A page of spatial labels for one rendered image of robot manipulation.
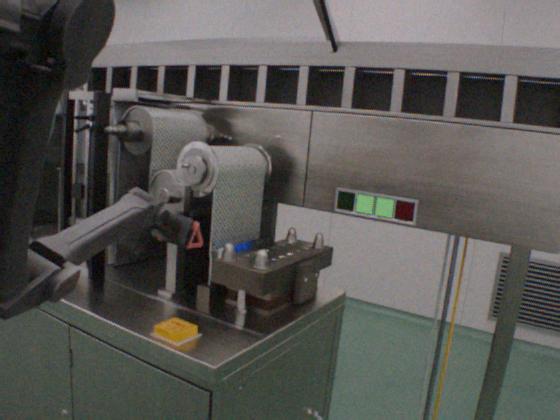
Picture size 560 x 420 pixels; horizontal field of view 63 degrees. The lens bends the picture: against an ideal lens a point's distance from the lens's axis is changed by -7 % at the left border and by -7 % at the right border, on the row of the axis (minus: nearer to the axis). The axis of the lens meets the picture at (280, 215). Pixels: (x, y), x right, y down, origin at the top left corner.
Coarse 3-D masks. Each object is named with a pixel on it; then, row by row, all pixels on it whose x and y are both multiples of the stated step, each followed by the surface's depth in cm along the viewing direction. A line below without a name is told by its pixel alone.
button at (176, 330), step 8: (168, 320) 109; (176, 320) 110; (160, 328) 105; (168, 328) 105; (176, 328) 105; (184, 328) 106; (192, 328) 107; (160, 336) 105; (168, 336) 104; (176, 336) 103; (184, 336) 105
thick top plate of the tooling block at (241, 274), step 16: (240, 256) 130; (256, 256) 132; (272, 256) 133; (288, 256) 135; (304, 256) 136; (320, 256) 144; (224, 272) 123; (240, 272) 121; (256, 272) 118; (272, 272) 120; (288, 272) 128; (240, 288) 121; (256, 288) 119; (272, 288) 122
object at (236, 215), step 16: (224, 192) 131; (240, 192) 137; (256, 192) 144; (224, 208) 132; (240, 208) 139; (256, 208) 146; (224, 224) 133; (240, 224) 140; (256, 224) 147; (224, 240) 135; (240, 240) 141
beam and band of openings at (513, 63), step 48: (144, 48) 180; (192, 48) 168; (240, 48) 158; (288, 48) 148; (384, 48) 133; (432, 48) 126; (480, 48) 120; (528, 48) 113; (192, 96) 170; (240, 96) 168; (288, 96) 158; (336, 96) 150; (384, 96) 142; (432, 96) 135; (480, 96) 128; (528, 96) 121
